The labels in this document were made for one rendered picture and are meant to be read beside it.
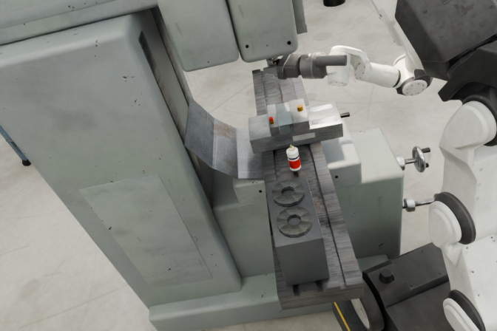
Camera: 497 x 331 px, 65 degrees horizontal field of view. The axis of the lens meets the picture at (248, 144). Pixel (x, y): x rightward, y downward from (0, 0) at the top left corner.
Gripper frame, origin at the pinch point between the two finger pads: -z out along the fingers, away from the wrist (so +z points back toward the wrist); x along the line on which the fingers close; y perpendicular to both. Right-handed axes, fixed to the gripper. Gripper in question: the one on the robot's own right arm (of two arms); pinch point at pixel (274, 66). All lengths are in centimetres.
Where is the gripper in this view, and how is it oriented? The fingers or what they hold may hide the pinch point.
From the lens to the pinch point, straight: 140.9
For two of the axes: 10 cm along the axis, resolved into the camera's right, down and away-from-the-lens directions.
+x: -3.7, 6.6, -6.5
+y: 2.3, 7.4, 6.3
